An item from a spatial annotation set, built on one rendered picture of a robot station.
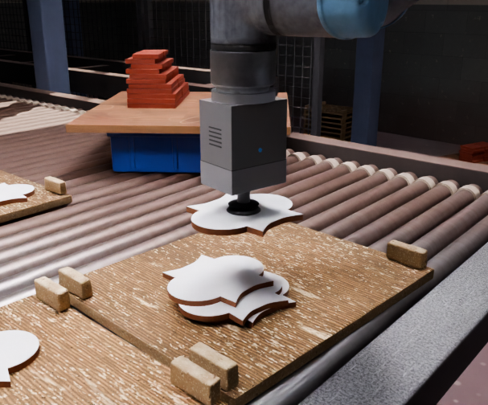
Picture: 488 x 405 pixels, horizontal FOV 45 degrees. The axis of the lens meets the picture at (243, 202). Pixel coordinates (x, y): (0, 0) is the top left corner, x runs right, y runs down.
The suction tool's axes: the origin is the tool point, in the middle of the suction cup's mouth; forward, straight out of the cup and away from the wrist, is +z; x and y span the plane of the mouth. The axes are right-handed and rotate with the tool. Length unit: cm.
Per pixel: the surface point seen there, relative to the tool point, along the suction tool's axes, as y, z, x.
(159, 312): 10.9, 10.7, -3.1
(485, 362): -148, 104, -39
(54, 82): -48, 6, -184
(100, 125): -12, 0, -67
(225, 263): -0.8, 8.3, -5.1
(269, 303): 0.6, 9.2, 5.8
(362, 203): -46, 13, -19
